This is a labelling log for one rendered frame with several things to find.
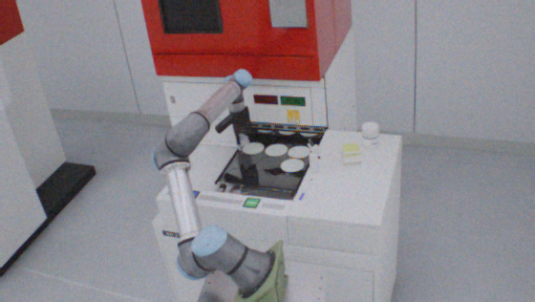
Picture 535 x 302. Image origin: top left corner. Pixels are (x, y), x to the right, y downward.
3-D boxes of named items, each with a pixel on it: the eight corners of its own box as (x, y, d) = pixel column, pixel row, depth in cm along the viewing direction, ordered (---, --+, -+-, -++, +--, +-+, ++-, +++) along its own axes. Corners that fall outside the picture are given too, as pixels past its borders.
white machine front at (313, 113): (177, 140, 280) (162, 70, 259) (330, 153, 253) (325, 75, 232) (175, 142, 277) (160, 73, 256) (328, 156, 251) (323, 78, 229)
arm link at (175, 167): (198, 272, 169) (162, 125, 190) (178, 285, 179) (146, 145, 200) (228, 269, 177) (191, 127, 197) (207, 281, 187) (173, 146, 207)
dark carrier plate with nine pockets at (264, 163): (246, 140, 256) (246, 140, 256) (316, 146, 245) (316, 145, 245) (218, 182, 230) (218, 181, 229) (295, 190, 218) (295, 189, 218)
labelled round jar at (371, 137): (363, 140, 232) (363, 120, 227) (379, 141, 230) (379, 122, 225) (360, 148, 226) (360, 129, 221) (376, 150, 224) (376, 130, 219)
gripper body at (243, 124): (252, 134, 241) (249, 110, 234) (233, 138, 240) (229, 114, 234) (249, 126, 247) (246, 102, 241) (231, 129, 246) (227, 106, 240)
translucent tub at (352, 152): (341, 157, 223) (340, 143, 219) (358, 155, 222) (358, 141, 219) (343, 167, 216) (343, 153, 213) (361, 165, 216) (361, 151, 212)
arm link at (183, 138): (174, 122, 179) (240, 60, 214) (160, 139, 186) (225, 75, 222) (199, 146, 180) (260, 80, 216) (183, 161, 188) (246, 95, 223)
